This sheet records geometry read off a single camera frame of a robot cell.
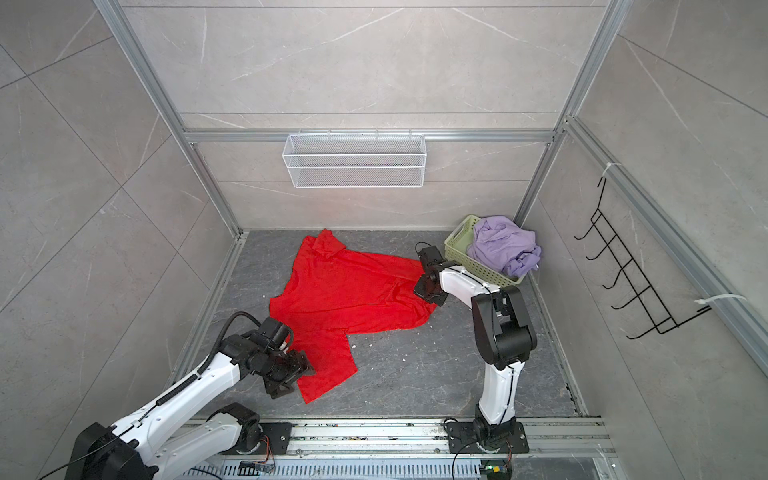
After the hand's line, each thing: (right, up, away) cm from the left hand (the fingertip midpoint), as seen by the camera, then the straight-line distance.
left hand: (309, 371), depth 79 cm
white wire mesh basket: (+10, +64, +22) cm, 68 cm away
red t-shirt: (+1, +19, +22) cm, 29 cm away
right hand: (+33, +19, +20) cm, 43 cm away
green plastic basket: (+46, +33, +24) cm, 61 cm away
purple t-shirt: (+63, +35, +24) cm, 76 cm away
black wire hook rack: (+76, +18, -22) cm, 81 cm away
